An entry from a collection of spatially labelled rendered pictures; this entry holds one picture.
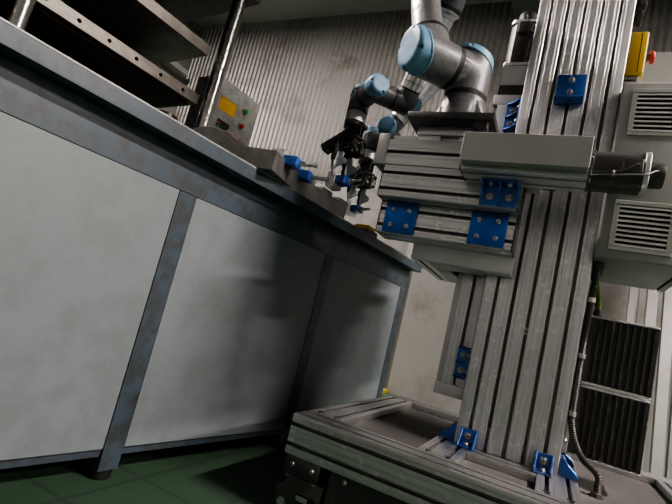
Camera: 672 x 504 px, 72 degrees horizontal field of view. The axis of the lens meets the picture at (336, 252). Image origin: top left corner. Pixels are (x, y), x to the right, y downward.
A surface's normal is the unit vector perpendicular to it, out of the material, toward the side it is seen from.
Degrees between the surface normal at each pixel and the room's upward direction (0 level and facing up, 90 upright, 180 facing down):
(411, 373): 90
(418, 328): 90
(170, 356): 90
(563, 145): 90
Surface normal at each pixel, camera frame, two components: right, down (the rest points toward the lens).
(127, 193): 0.82, 0.12
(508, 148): -0.41, -0.22
